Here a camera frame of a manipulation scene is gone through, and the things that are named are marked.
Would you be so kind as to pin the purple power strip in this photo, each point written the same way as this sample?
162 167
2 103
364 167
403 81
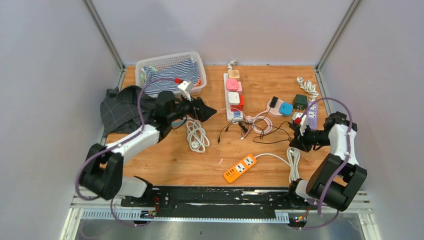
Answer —
312 115

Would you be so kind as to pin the red plug adapter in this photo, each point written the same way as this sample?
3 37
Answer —
240 106

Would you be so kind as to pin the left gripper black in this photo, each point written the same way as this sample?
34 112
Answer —
203 112

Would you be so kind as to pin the white plug adapter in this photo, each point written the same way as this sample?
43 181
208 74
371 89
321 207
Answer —
233 97

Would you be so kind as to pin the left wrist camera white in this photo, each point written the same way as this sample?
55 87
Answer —
185 88

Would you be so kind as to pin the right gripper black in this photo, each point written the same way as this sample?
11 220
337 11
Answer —
299 142

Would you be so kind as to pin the pink plug adapter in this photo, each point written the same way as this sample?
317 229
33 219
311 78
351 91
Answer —
233 85

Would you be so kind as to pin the beige round-pattern plug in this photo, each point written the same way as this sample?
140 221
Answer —
233 74

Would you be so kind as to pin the small black charger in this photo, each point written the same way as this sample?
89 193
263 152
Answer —
273 102

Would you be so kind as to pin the dark grey plaid cloth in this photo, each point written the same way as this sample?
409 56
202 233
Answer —
119 110

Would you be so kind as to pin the blue plug adapter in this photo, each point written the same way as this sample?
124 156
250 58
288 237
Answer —
285 109

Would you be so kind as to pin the orange power strip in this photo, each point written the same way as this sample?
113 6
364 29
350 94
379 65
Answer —
240 168

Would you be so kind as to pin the teal power strip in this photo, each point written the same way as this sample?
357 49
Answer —
177 123

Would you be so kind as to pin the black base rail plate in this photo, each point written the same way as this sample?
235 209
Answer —
217 202

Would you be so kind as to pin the white plastic basket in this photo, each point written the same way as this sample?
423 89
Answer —
171 60

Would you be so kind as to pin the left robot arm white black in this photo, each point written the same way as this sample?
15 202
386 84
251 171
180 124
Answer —
102 171

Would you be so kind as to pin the dark green plug adapter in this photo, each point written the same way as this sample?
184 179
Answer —
300 102

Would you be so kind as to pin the long white power strip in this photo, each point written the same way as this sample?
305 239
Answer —
231 116

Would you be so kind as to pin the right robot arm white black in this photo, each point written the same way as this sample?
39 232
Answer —
339 176

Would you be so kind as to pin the blue white striped cloth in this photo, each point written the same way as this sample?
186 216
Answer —
186 70

